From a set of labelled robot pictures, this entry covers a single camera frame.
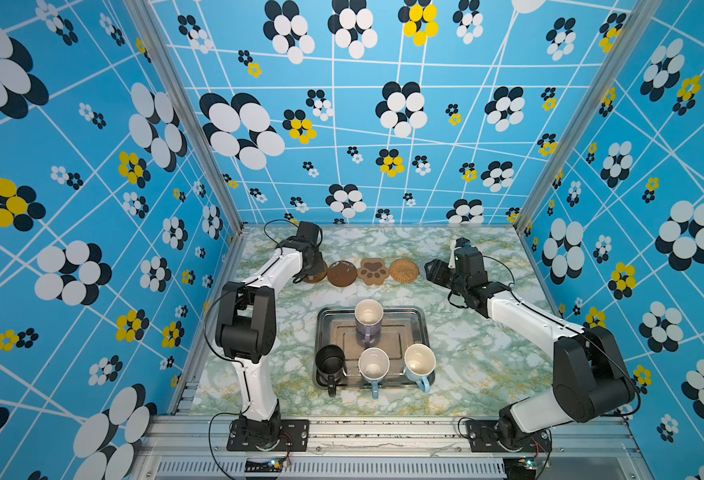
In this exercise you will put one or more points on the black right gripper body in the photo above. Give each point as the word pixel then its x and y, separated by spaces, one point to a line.
pixel 443 274

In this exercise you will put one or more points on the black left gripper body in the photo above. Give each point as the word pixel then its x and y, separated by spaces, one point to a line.
pixel 316 265

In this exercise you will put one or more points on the plain brown round coaster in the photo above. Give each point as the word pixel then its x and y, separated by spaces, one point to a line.
pixel 318 276

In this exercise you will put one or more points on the scratched brown round coaster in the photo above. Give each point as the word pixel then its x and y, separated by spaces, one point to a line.
pixel 342 274

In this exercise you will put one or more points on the rattan wicker round coaster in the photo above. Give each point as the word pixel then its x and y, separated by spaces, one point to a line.
pixel 404 270

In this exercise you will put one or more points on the paw print cork coaster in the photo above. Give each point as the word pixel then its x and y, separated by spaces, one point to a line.
pixel 373 271

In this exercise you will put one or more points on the blue handled cream mug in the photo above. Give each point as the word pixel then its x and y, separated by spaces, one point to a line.
pixel 420 362

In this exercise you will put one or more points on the black mug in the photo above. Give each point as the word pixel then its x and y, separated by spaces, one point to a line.
pixel 330 363

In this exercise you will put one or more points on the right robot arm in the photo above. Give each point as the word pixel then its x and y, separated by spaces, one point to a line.
pixel 590 378

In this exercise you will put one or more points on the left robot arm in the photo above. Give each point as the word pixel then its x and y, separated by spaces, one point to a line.
pixel 246 329

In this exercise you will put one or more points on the metal serving tray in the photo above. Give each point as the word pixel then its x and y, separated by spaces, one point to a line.
pixel 401 328

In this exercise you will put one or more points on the purple ceramic mug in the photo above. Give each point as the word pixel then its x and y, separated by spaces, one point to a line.
pixel 369 315

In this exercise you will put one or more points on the light blue mug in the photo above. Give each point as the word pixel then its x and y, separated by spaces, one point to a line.
pixel 374 365

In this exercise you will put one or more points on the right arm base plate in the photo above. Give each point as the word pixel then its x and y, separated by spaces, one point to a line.
pixel 484 437

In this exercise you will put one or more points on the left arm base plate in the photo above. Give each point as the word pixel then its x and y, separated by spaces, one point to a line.
pixel 250 436

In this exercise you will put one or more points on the aluminium front rail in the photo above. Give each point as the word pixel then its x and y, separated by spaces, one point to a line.
pixel 188 447

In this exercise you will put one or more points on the aluminium corner post left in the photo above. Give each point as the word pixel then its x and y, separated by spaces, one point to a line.
pixel 149 30

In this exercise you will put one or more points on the aluminium corner post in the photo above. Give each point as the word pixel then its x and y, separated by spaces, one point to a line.
pixel 149 30
pixel 637 24

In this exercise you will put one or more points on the aluminium corner post right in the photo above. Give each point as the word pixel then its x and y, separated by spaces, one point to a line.
pixel 637 24

